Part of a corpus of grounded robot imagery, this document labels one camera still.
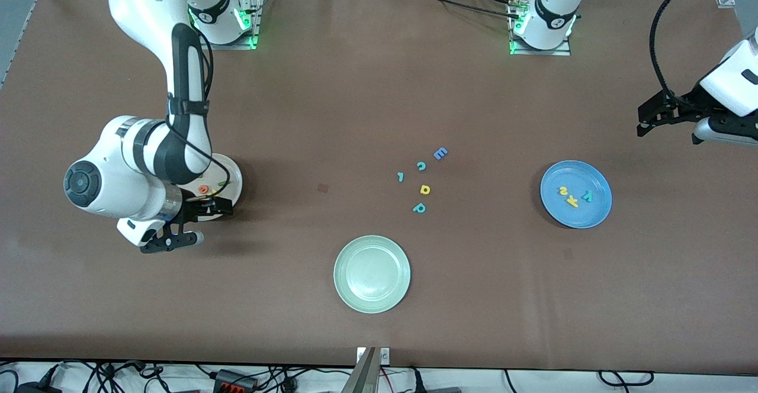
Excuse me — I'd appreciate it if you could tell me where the beige brown plate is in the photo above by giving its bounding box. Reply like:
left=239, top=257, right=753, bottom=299
left=178, top=153, right=243, bottom=222

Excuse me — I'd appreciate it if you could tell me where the blue plate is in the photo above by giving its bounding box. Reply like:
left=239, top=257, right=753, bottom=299
left=540, top=160, right=613, bottom=229

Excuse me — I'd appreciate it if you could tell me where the black red power strip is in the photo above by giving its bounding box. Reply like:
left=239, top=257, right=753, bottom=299
left=213, top=369, right=258, bottom=392

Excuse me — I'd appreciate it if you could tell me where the pale green plate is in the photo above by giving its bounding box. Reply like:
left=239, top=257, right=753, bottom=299
left=333, top=235, right=412, bottom=314

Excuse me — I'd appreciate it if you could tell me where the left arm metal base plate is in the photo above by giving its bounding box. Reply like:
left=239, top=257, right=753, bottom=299
left=509, top=23, right=571, bottom=56

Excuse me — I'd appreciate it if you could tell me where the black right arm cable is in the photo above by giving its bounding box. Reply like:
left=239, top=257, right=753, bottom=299
left=168, top=29, right=232, bottom=189

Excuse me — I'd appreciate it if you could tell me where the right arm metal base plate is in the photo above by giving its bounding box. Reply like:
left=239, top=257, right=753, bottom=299
left=204, top=0, right=262, bottom=50

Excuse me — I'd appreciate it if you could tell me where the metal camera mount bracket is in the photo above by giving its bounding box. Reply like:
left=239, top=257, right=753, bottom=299
left=341, top=347, right=391, bottom=393

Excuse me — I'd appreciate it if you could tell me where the thin black table cable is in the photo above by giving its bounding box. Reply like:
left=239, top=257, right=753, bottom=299
left=389, top=0, right=522, bottom=20

